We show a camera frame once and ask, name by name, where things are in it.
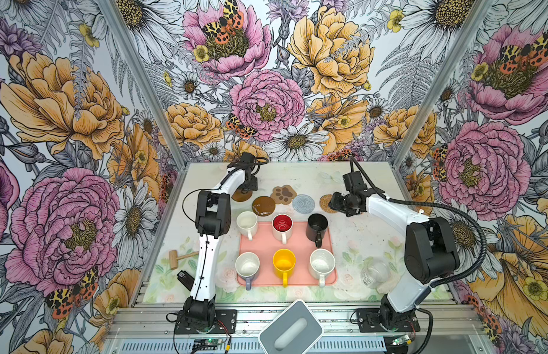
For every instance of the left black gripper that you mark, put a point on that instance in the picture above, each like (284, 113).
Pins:
(252, 185)

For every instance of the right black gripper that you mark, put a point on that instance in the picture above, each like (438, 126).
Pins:
(334, 203)

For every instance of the woven wicker round coaster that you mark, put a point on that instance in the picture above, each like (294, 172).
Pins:
(324, 204)

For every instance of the black mug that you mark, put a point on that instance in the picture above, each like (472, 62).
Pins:
(317, 226)

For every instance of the glossy brown round coaster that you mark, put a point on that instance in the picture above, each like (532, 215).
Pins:
(263, 206)

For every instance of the brown paw print coaster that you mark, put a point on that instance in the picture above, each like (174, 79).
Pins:
(283, 194)

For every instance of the grey blue round coaster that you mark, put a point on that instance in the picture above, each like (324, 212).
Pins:
(303, 204)

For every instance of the matte brown round coaster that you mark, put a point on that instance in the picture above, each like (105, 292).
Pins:
(241, 196)

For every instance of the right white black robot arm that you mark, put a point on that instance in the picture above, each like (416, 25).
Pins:
(431, 258)

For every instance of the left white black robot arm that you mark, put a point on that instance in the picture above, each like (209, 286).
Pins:
(212, 222)

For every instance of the clear glass cup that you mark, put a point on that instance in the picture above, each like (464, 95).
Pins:
(374, 273)

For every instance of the white mug off tray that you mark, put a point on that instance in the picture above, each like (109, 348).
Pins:
(247, 224)

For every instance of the white mug front right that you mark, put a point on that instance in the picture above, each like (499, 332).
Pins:
(321, 265)

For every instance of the white mug red inside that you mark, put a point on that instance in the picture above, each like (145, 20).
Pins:
(282, 228)

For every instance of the yellow mug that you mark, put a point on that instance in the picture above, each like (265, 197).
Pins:
(284, 263)

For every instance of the pink rectangular tray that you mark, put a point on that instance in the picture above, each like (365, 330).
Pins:
(265, 245)

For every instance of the small wooden mallet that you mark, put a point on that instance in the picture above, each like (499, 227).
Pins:
(174, 258)

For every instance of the black rectangular remote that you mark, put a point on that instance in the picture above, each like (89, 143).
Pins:
(185, 279)

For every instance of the green circuit board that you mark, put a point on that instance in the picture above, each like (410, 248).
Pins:
(205, 344)

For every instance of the white mug purple handle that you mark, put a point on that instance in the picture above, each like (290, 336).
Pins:
(247, 266)

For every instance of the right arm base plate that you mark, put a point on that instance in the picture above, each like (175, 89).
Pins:
(382, 320)

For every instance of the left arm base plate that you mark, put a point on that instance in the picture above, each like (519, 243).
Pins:
(225, 323)

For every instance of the aluminium front rail frame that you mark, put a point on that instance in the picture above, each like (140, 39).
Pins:
(151, 330)

